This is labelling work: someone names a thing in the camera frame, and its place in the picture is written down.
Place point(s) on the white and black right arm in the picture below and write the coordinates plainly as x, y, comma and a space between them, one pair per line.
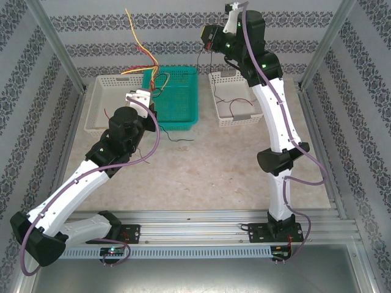
275, 122

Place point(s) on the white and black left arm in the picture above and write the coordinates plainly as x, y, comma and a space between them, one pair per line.
73, 189

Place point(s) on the teal plastic basket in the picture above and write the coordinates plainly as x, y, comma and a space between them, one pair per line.
180, 103

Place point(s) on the large white plastic basket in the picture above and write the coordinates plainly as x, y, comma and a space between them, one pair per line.
100, 91

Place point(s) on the small white plastic basket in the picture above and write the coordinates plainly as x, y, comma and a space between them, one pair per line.
239, 110

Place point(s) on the grey metal sheet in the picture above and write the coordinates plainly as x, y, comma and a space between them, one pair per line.
195, 277

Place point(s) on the aluminium side rail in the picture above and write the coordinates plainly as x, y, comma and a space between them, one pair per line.
73, 128
320, 152

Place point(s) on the aluminium frame post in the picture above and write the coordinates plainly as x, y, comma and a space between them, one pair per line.
327, 45
58, 49

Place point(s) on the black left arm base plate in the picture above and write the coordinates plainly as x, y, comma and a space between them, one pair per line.
133, 233

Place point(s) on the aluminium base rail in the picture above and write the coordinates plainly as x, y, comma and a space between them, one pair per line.
189, 227

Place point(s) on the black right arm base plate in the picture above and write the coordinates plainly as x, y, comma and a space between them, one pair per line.
256, 233

